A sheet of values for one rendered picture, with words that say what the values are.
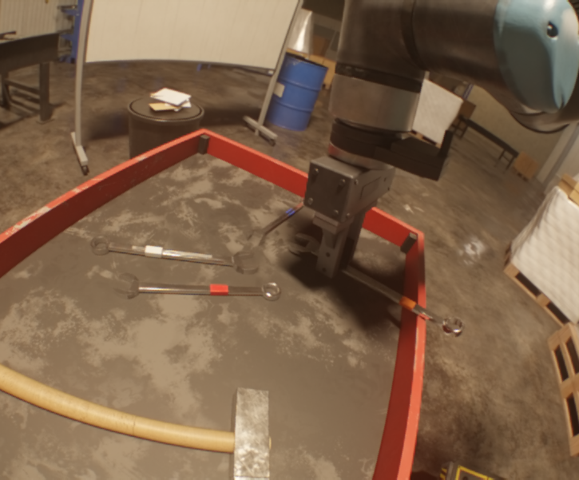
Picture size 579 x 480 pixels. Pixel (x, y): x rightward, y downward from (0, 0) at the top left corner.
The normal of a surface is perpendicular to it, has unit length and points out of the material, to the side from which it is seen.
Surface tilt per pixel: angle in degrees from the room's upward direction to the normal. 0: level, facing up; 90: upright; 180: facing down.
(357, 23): 96
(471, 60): 139
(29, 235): 90
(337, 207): 93
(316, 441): 0
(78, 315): 0
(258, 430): 0
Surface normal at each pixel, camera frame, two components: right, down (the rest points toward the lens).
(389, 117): 0.09, 0.58
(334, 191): -0.63, 0.38
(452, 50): -0.76, 0.64
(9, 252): 0.89, 0.45
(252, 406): 0.30, -0.73
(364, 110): -0.43, 0.47
